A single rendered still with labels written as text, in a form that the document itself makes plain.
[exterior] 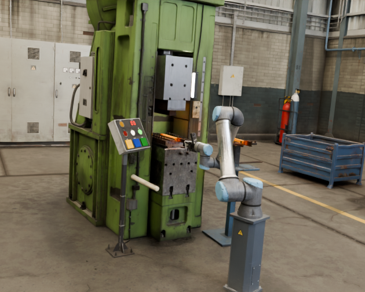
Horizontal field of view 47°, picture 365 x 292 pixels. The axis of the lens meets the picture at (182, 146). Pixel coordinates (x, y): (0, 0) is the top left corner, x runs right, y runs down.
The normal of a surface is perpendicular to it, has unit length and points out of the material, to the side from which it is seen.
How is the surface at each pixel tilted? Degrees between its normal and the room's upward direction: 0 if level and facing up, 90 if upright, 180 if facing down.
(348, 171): 90
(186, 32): 90
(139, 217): 90
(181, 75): 90
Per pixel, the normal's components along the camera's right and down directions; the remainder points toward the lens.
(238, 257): -0.69, 0.07
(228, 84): 0.44, 0.17
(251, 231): 0.02, 0.16
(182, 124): -0.83, 0.04
